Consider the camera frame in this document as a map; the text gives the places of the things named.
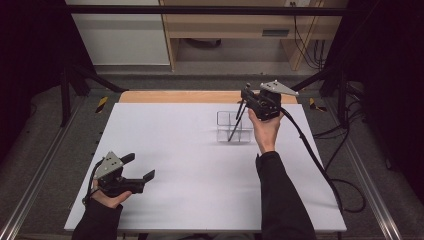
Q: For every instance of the person's right hand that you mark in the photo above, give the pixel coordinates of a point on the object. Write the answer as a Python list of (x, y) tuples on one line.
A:
[(266, 133)]

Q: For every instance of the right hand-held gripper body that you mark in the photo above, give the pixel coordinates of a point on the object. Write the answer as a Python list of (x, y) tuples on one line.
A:
[(266, 105)]

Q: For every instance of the black frame strut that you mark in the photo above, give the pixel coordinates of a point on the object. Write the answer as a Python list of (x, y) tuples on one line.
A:
[(333, 80), (83, 76)]

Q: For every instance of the black makeup brush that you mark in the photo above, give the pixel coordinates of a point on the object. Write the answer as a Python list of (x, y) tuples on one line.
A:
[(235, 128)]

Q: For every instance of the person's left hand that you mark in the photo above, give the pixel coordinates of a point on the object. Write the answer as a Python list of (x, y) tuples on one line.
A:
[(108, 201)]

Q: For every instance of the beige wooden desk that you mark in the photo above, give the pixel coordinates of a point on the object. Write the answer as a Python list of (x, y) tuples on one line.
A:
[(233, 23)]

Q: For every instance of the white wall socket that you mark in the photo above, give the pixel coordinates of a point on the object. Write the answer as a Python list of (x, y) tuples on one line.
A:
[(298, 2)]

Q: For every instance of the white table board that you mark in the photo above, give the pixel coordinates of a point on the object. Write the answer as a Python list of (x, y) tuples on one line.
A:
[(200, 193)]

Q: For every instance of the black curtain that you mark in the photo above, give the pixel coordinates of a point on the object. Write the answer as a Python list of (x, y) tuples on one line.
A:
[(383, 66), (30, 66)]

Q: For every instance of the black frame crossbar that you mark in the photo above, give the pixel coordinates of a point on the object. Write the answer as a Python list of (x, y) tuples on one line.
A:
[(200, 10)]

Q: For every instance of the white cabinet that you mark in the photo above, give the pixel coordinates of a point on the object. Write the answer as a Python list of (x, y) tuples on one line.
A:
[(120, 36)]

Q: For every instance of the aluminium floor rail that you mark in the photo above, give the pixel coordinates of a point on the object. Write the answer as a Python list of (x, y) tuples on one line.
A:
[(36, 180), (370, 186)]

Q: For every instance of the grey makeup brush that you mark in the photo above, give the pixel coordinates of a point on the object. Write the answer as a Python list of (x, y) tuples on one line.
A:
[(238, 111)]

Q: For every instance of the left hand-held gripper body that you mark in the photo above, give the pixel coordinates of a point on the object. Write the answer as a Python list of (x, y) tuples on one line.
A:
[(109, 166)]

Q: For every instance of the clear acrylic organizer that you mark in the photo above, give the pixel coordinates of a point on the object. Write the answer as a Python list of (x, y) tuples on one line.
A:
[(223, 133)]

